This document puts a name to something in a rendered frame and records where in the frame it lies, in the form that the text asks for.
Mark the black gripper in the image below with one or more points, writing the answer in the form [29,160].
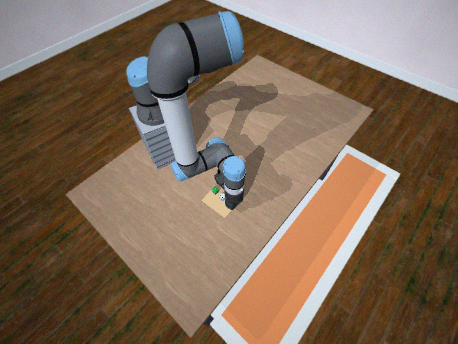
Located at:
[233,197]

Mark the tan flat mat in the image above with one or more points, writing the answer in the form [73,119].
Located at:
[215,203]

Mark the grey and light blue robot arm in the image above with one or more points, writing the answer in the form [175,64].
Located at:
[213,42]

